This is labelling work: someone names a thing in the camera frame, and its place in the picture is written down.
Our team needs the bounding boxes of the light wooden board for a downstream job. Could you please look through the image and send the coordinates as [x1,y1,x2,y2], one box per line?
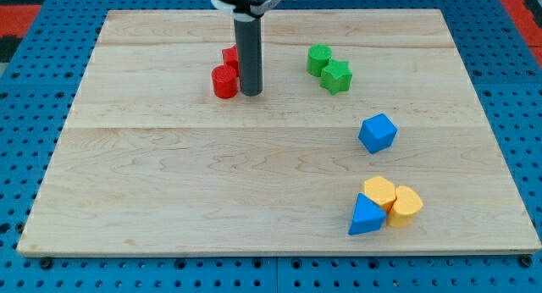
[17,9,541,257]

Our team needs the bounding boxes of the red cylinder block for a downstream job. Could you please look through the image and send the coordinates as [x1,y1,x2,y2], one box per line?
[211,64,238,99]

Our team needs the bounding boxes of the green star block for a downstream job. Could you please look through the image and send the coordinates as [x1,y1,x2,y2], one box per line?
[319,59,352,95]

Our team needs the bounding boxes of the red block behind rod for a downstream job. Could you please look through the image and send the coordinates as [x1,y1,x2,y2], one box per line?
[222,45,240,76]

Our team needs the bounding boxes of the green cylinder block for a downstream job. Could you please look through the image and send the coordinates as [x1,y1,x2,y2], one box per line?
[306,43,332,77]

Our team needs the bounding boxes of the blue cube block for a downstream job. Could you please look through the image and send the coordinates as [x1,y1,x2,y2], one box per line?
[358,113,398,153]

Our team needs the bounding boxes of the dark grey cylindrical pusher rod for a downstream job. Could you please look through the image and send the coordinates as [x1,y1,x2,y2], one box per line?
[234,14,263,97]

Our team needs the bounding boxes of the yellow hexagon block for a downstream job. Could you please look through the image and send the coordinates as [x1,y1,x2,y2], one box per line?
[363,176,396,213]

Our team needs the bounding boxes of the blue triangle block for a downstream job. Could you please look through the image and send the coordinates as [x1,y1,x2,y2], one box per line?
[348,193,387,235]

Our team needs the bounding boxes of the yellow heart block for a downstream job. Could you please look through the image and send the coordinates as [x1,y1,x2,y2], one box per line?
[387,185,424,228]

